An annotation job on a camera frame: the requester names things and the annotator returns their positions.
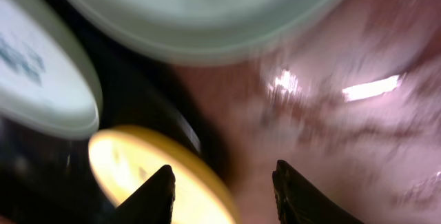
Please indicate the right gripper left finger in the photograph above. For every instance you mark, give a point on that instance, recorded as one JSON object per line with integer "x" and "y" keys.
{"x": 152, "y": 203}

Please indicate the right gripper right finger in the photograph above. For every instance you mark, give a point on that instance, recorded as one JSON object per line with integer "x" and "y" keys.
{"x": 300, "y": 202}

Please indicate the yellow plate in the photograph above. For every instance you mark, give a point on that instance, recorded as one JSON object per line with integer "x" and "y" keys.
{"x": 123, "y": 158}

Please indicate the light blue plate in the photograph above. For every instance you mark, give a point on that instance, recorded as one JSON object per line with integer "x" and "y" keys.
{"x": 202, "y": 32}

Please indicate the round black tray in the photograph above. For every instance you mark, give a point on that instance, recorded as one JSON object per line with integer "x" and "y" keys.
{"x": 47, "y": 179}

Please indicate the white plate with blue stain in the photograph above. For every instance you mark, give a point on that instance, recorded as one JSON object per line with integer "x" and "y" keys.
{"x": 48, "y": 81}

